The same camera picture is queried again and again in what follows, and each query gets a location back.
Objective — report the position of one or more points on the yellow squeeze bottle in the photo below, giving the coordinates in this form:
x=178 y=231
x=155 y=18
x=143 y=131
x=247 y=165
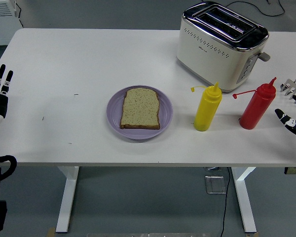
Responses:
x=208 y=108

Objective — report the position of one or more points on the metal bracket under table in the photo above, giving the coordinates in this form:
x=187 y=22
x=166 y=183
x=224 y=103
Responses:
x=294 y=170

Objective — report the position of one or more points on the slice of bread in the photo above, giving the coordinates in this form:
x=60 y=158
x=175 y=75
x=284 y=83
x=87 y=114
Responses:
x=140 y=108

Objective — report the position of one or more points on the metal toast rack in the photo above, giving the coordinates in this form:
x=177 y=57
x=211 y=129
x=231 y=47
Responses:
x=289 y=86

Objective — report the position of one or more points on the white table leg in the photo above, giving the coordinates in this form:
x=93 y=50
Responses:
x=67 y=197
x=244 y=197

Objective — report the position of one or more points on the purple plate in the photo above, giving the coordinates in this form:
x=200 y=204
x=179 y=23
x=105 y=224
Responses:
x=113 y=116

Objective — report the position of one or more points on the clear floor plate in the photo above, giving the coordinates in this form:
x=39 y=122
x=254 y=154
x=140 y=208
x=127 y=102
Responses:
x=215 y=185

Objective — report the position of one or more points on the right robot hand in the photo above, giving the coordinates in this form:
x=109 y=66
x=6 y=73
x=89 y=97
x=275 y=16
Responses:
x=292 y=123

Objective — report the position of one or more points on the red squeeze bottle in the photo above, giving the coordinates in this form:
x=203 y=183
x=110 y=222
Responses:
x=257 y=106

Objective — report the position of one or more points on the cream and chrome toaster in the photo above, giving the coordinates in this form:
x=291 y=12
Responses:
x=212 y=54

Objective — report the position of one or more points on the white heater unit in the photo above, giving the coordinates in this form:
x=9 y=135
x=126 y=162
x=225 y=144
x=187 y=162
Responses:
x=2 y=19

